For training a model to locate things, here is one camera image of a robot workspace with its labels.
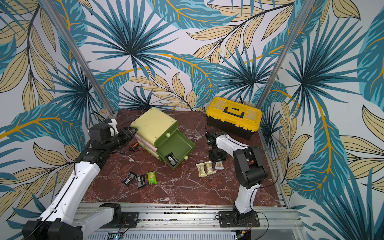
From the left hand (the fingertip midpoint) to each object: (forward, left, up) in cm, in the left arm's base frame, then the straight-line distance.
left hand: (135, 132), depth 76 cm
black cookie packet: (-5, -17, -18) cm, 25 cm away
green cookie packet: (-14, -6, -24) cm, 29 cm away
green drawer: (+4, -14, -6) cm, 16 cm away
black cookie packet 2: (-14, +7, -25) cm, 29 cm away
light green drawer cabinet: (+3, -11, -3) cm, 11 cm away
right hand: (-2, -46, -24) cm, 51 cm away
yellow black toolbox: (+20, -55, -9) cm, 59 cm away
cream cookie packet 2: (-9, -40, -23) cm, 47 cm away
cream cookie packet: (-9, -35, -23) cm, 43 cm away
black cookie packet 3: (-16, 0, -24) cm, 29 cm away
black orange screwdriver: (+5, +9, -22) cm, 25 cm away
